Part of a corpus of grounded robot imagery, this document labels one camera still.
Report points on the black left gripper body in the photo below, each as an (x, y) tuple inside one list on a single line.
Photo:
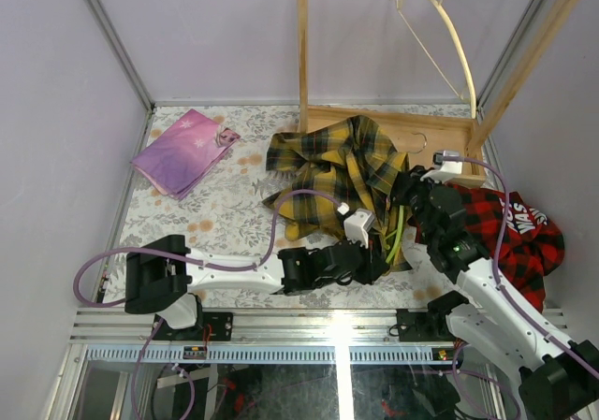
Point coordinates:
[(374, 261)]

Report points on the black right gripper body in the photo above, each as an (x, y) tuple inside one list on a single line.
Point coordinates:
[(416, 193)]

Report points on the green clothes hanger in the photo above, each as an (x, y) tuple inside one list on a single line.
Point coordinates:
[(396, 234)]

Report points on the yellow plaid shirt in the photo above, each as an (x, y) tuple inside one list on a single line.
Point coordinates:
[(353, 161)]

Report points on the red black plaid shirt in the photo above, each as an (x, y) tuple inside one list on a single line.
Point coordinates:
[(469, 224)]

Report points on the cream clothes hanger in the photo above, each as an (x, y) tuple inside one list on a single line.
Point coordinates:
[(432, 28)]

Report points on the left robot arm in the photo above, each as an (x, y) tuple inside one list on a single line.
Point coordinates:
[(163, 277)]

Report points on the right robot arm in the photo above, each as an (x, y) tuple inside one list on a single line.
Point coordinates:
[(556, 376)]

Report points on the wooden clothes rack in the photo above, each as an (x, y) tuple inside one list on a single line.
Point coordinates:
[(458, 134)]

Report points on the purple folded cloth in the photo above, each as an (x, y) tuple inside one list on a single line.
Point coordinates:
[(184, 154)]

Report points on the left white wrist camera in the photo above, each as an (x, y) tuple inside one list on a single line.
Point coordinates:
[(356, 224)]

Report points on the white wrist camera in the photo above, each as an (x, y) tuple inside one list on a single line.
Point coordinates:
[(356, 224), (447, 165)]

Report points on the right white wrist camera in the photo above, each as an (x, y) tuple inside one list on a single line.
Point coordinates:
[(447, 165)]

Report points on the aluminium mounting rail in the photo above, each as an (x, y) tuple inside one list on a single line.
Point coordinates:
[(267, 336)]

